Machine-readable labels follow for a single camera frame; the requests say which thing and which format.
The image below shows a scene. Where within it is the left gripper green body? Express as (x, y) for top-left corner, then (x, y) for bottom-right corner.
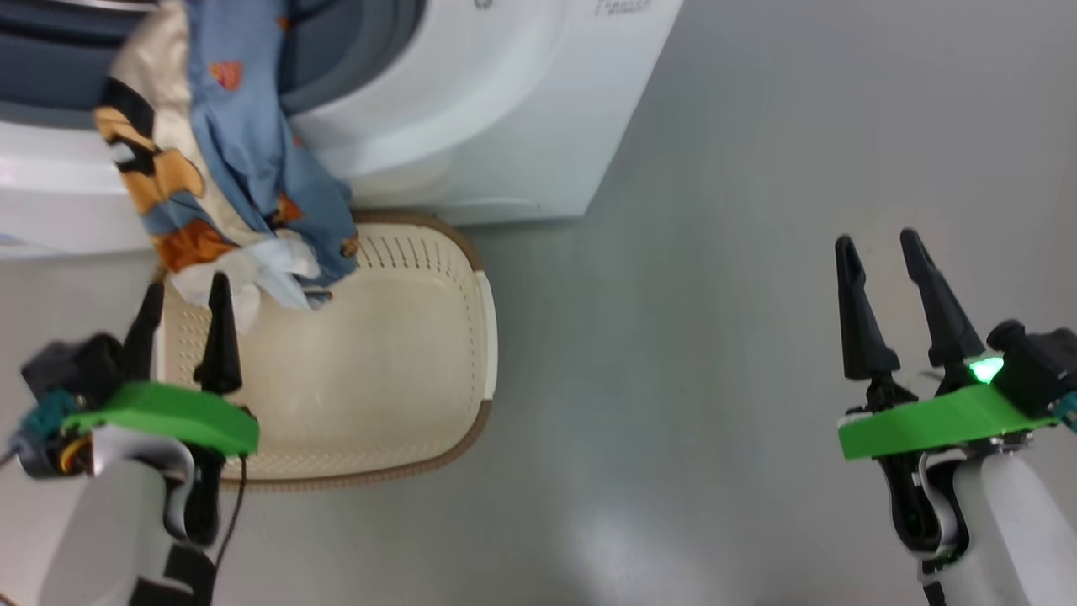
(8, 380), (260, 481)

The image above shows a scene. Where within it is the grey rubber door seal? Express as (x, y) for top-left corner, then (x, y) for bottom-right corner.
(0, 0), (427, 131)

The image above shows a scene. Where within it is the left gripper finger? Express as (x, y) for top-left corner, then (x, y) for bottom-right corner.
(194, 271), (245, 396)
(122, 282), (166, 384)

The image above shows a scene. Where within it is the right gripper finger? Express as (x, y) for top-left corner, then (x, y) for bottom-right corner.
(835, 236), (918, 412)
(899, 228), (987, 394)

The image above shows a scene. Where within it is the cream garment with orange print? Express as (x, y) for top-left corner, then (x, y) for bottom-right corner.
(93, 0), (245, 274)

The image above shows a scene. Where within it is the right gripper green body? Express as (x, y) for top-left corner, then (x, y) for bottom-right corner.
(837, 355), (1063, 461)

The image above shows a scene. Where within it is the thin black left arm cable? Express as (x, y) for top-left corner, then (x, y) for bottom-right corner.
(215, 454), (247, 573)

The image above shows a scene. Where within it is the cream basket with brown rim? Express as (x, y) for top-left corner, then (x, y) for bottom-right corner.
(156, 210), (499, 493)

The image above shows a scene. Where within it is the round white filter cover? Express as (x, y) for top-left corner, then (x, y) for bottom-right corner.
(446, 196), (544, 221)

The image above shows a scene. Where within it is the teal left camera connector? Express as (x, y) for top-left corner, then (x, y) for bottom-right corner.
(19, 389), (81, 443)

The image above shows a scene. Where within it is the white washing machine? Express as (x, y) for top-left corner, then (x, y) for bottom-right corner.
(0, 0), (684, 258)

